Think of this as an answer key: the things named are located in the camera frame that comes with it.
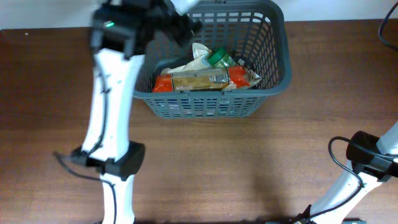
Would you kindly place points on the grey plastic basket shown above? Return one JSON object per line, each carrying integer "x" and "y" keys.
{"x": 251, "y": 30}

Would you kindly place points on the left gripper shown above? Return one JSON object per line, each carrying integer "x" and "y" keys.
{"x": 177, "y": 30}

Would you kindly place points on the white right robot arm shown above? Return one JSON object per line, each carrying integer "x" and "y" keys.
{"x": 371, "y": 161}

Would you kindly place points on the green lidded jar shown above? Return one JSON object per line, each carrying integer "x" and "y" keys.
{"x": 221, "y": 59}

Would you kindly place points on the dried mushroom bag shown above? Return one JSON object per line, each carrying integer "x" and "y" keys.
{"x": 253, "y": 76}

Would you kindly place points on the beige plastic bag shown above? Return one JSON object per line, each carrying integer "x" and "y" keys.
{"x": 200, "y": 61}

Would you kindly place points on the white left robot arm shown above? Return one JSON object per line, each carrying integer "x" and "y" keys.
{"x": 120, "y": 34}

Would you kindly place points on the tissue multipack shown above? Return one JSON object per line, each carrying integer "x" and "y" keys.
{"x": 195, "y": 107}

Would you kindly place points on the orange spaghetti packet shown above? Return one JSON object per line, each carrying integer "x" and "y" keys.
{"x": 210, "y": 79}

